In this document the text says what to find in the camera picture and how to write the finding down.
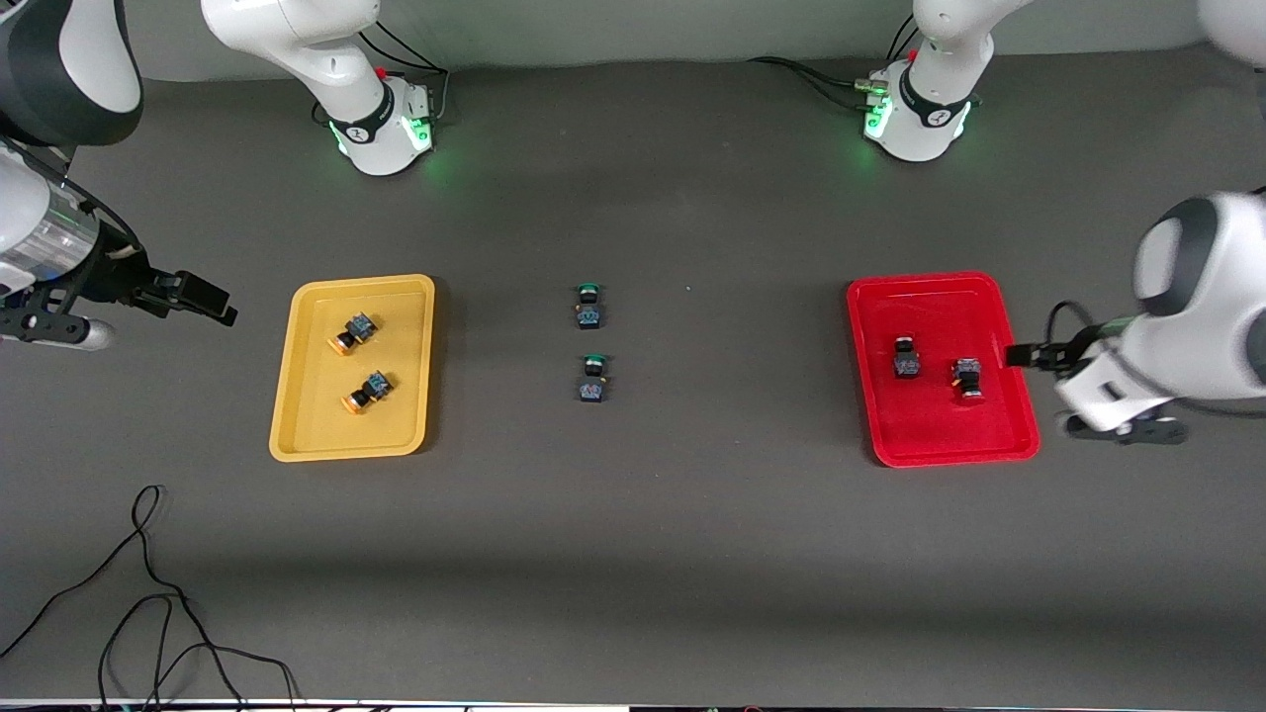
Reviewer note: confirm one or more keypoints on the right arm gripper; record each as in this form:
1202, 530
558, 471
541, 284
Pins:
121, 278

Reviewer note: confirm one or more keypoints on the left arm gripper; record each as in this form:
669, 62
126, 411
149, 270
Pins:
1056, 355

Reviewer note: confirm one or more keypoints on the red push button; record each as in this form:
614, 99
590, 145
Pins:
907, 364
966, 373

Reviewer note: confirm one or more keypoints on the yellow push button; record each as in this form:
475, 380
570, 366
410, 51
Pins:
361, 324
377, 385

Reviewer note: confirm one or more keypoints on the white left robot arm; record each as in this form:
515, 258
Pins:
1207, 297

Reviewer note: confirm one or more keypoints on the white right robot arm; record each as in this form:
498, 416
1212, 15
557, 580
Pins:
336, 59

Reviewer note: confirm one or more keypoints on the red plastic tray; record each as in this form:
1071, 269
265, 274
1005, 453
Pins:
940, 425

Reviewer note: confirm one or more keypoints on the yellow plastic tray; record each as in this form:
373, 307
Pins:
351, 435

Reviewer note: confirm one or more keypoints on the green push button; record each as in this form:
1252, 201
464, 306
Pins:
589, 316
592, 391

